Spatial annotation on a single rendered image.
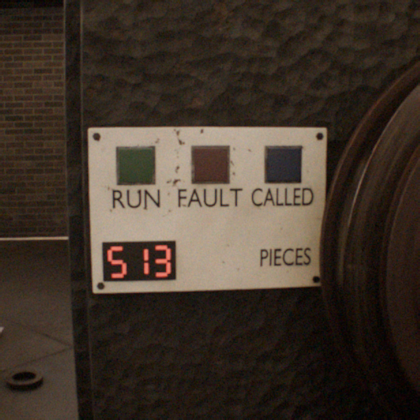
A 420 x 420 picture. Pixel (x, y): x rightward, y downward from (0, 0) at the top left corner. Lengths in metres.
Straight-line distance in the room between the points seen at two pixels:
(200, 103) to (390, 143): 0.22
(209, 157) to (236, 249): 0.11
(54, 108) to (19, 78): 0.52
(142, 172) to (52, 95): 6.07
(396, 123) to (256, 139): 0.17
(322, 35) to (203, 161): 0.20
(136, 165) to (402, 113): 0.27
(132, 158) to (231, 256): 0.15
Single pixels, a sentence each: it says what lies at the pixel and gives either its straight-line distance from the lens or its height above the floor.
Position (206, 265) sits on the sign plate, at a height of 1.09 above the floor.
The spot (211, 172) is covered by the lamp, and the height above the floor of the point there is 1.19.
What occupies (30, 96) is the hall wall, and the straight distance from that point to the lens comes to 6.71.
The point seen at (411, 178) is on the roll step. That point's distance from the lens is 0.52.
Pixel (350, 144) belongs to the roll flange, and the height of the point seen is 1.22.
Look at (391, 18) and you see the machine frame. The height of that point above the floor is 1.37.
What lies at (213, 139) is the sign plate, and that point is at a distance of 0.62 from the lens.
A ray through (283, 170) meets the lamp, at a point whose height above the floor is 1.19.
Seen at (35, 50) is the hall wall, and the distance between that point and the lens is 6.75.
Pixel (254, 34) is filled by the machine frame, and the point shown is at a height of 1.34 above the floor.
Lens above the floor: 1.24
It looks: 8 degrees down
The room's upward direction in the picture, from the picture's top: straight up
